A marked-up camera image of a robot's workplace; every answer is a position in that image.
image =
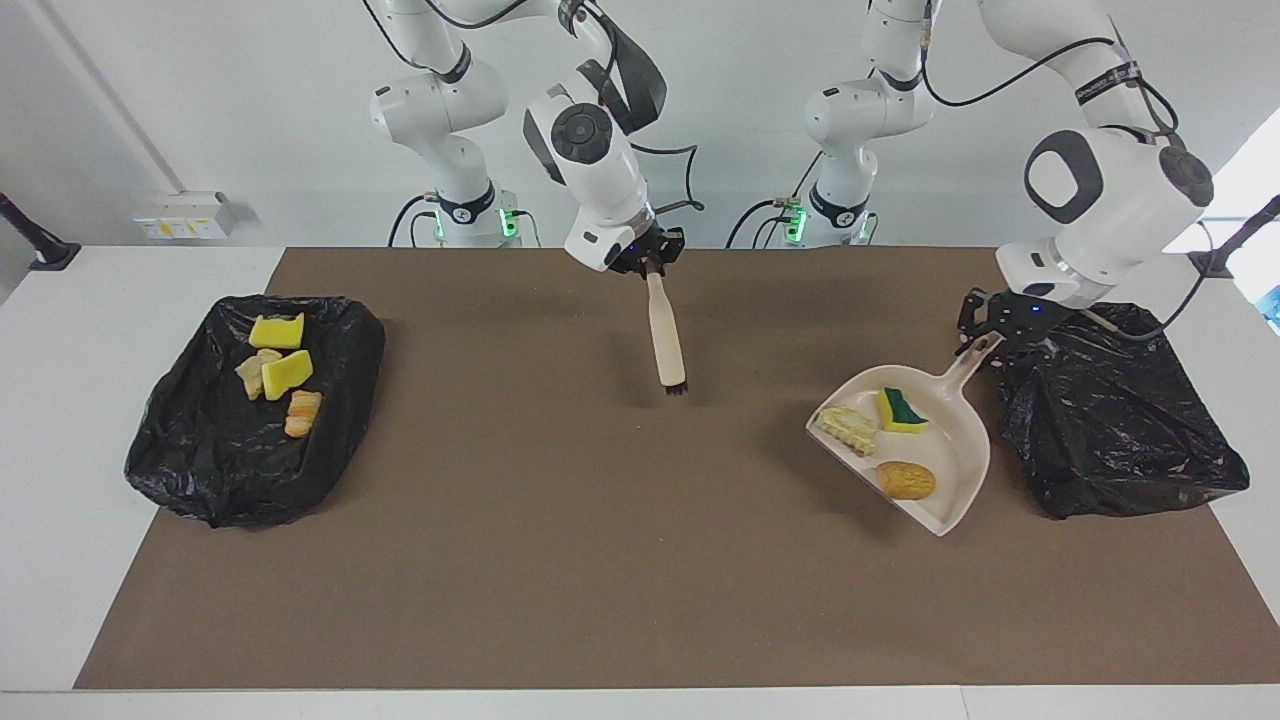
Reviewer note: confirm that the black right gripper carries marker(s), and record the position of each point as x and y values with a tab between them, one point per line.
640	250

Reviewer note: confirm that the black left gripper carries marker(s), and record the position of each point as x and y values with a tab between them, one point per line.
1025	312

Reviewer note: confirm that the beige hand brush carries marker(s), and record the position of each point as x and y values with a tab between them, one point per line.
665	335

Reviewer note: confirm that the beige plastic dustpan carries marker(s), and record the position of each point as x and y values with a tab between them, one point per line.
950	440

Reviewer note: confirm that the small yellow green sponge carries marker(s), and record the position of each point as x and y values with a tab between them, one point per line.
900	410

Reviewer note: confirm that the brown bread roll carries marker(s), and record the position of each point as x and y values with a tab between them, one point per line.
906	480

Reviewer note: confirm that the striped croissant pastry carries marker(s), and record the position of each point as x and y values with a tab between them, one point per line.
850	430

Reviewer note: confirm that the large pale bread lump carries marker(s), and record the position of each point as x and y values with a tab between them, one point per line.
303	414

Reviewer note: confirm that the wedge yellow sponge piece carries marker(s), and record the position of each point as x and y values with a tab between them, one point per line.
287	373

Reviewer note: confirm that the notched yellow sponge piece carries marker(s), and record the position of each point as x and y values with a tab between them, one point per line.
275	334

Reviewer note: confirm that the small pale bread chunk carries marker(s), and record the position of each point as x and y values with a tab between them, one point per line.
250	372

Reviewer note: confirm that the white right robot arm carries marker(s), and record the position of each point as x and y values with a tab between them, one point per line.
600	190

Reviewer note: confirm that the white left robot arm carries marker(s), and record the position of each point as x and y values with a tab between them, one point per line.
1110	200

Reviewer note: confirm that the black bag lined bin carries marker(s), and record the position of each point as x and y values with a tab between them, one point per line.
1120	430
220	460

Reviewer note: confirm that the blue object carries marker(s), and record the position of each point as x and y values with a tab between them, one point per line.
1273	308

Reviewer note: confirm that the brown table mat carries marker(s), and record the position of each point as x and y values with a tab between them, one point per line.
640	620

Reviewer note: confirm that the black camera stand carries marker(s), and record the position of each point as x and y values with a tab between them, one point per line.
1240	235
50	255

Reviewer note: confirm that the white wall socket box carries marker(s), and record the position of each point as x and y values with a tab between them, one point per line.
180	218

